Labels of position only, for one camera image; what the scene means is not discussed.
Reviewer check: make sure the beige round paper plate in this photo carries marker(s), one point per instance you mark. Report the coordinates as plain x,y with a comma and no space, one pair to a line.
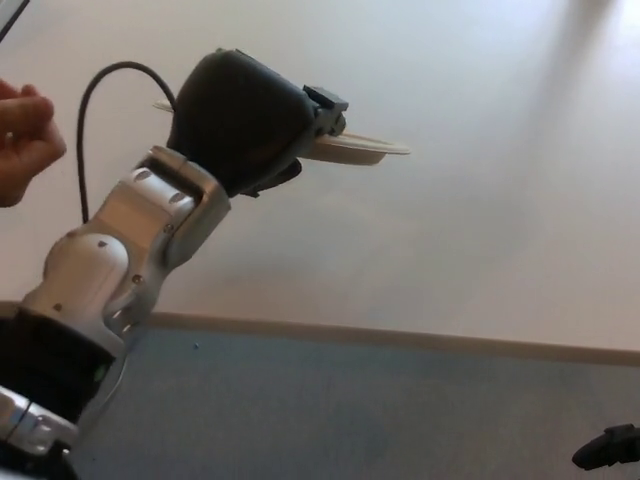
360,149

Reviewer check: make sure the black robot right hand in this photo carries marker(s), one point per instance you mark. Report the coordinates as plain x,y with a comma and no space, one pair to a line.
607,447

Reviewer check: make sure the person's bare hand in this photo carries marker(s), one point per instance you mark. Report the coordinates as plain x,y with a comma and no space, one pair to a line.
25,150

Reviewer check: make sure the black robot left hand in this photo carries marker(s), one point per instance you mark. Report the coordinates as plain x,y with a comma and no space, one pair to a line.
240,120

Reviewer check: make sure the dark frame strip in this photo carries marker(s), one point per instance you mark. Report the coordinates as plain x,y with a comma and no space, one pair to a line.
9,15

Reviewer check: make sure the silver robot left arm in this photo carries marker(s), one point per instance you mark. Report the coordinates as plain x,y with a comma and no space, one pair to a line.
125,250

